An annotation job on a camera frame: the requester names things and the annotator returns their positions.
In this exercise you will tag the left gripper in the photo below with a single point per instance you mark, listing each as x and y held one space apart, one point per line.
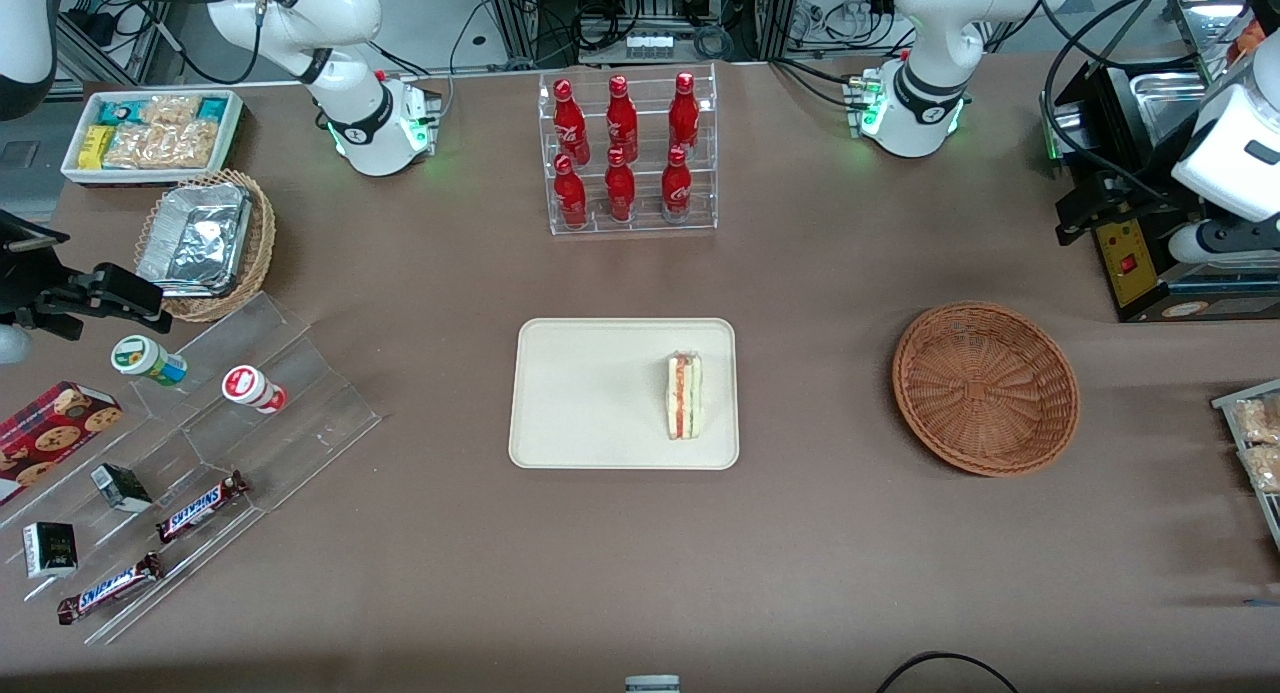
1147 204

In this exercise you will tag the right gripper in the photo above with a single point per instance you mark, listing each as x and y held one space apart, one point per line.
22 291

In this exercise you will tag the triangular sandwich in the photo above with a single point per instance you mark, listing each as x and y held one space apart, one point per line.
684 395

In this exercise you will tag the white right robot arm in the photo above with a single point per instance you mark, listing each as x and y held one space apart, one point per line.
340 13

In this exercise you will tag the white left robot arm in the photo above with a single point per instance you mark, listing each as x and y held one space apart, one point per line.
940 33

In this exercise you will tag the light wicker basket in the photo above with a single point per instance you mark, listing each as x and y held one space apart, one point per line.
262 243

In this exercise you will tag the round brown wicker basket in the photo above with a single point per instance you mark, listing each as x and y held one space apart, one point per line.
985 388

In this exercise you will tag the grey snack tray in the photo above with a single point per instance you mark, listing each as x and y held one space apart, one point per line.
1235 393

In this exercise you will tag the beige rectangular tray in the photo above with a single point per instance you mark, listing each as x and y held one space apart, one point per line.
590 393

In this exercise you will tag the green label yogurt cup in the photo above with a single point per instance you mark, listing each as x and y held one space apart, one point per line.
145 360

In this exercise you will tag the black food warmer cabinet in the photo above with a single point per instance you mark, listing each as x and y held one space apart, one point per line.
1150 288

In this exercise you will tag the aluminium foil container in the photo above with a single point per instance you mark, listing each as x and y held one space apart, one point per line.
195 238

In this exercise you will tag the red tartan cookie box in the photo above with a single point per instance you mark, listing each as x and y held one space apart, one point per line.
50 438

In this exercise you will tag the stainless steel pan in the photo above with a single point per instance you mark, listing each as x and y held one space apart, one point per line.
1165 98

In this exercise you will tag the yellow snack packet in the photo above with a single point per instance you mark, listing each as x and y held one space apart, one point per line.
95 148

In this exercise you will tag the red label yogurt cup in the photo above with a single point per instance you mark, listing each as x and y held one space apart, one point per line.
252 388

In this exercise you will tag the large clear cracker bag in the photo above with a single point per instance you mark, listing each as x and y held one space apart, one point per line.
165 145

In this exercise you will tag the small black chocolate box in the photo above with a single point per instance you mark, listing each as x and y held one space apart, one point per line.
122 488

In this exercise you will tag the teal snack packet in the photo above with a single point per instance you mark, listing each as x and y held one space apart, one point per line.
213 108
120 110

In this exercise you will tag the small clear cracker bag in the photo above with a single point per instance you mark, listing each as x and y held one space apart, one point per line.
170 110

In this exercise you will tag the clear acrylic stepped display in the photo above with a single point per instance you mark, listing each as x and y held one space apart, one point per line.
300 393

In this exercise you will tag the white plastic snack bin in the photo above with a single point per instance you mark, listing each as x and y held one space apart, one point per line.
235 138

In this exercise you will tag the snickers chocolate bar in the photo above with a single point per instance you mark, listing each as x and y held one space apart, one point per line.
110 588
200 506

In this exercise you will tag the black and white chocolate box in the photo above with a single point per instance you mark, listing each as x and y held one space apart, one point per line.
50 550

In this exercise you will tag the clear bagged pastry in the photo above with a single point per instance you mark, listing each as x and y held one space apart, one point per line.
1265 468
1260 421

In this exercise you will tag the red cola bottle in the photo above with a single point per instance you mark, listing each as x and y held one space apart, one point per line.
620 193
684 118
677 188
622 123
570 198
570 128

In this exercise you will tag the clear acrylic bottle rack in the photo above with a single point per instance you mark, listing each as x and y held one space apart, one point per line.
645 223

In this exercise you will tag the white power strip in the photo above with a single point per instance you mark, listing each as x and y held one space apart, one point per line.
650 45

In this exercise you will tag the grey white device edge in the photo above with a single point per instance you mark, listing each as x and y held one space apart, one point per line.
652 685

